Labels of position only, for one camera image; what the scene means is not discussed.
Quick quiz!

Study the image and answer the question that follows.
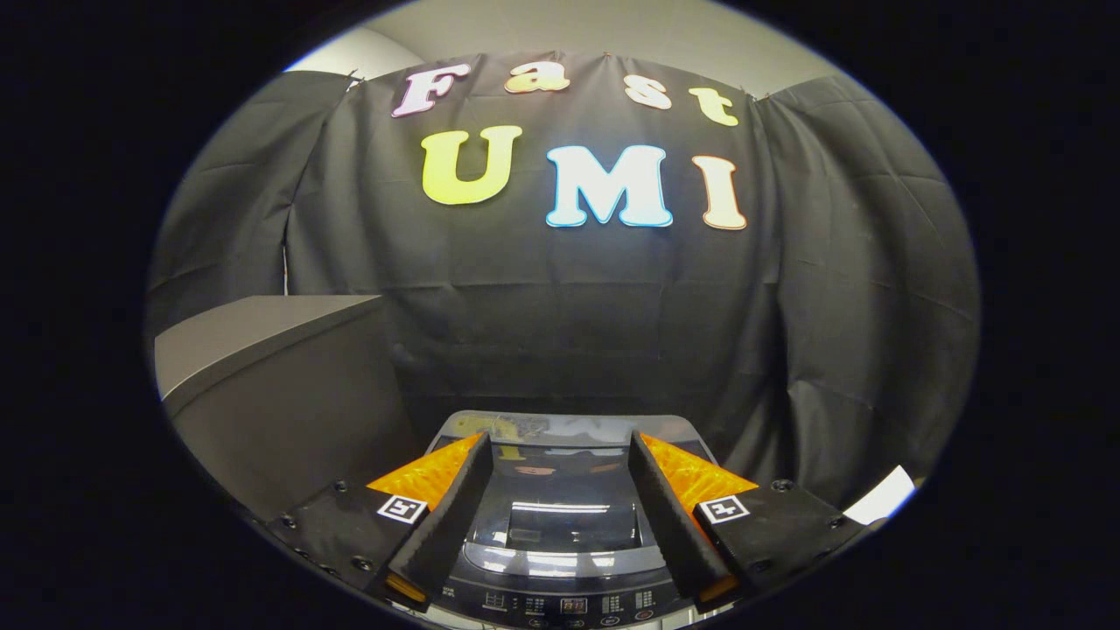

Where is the black backdrop cloth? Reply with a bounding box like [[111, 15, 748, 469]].
[[147, 52, 981, 510]]

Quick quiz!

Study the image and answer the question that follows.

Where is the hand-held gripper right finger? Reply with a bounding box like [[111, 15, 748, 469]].
[[628, 429, 876, 606]]

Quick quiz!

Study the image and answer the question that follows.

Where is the dark grey washing machine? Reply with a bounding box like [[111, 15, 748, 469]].
[[425, 409, 722, 630]]

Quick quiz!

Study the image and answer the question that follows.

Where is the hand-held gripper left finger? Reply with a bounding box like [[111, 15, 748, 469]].
[[267, 431, 494, 612]]

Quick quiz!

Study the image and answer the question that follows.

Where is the white paper sheet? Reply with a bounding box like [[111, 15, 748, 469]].
[[842, 465, 917, 526]]

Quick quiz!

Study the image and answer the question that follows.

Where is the grey cabinet with beige doors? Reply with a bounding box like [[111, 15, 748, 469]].
[[154, 295, 423, 526]]

